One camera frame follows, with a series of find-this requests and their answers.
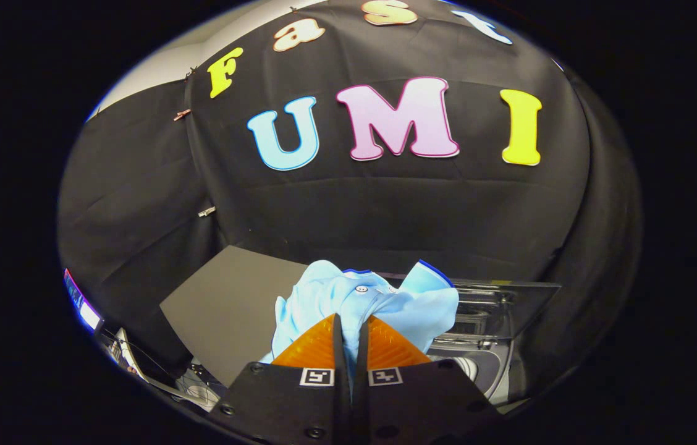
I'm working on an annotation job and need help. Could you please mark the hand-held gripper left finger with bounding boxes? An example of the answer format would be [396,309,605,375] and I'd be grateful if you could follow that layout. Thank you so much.
[206,313,352,445]

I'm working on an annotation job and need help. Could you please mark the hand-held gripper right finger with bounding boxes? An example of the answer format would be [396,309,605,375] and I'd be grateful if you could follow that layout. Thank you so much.
[353,315,510,445]

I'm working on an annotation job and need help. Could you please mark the light blue polo shirt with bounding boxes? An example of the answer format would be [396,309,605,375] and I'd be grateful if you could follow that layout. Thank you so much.
[260,260,460,396]

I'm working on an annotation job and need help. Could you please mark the dark washing machine lid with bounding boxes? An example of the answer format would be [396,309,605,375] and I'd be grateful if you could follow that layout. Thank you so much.
[441,280,562,348]

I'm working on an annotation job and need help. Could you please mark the black backdrop cloth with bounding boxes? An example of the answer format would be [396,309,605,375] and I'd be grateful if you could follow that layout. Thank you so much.
[57,0,644,396]

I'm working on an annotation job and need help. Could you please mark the lit screen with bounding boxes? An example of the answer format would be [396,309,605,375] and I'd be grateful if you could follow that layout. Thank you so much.
[64,269,103,332]

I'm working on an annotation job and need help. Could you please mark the tangle of cables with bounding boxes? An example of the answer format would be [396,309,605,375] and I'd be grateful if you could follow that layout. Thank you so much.
[172,362,226,412]

